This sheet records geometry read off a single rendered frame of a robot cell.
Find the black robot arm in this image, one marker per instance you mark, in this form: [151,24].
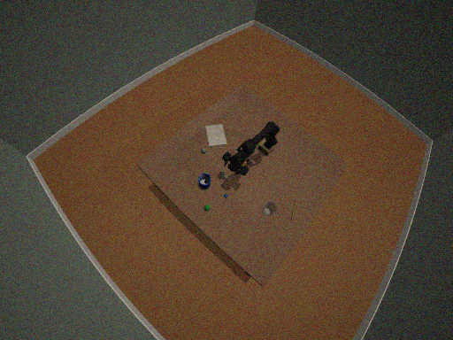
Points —
[248,147]

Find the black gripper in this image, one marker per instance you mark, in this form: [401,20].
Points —
[243,169]

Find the blue cup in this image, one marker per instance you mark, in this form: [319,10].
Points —
[202,178]

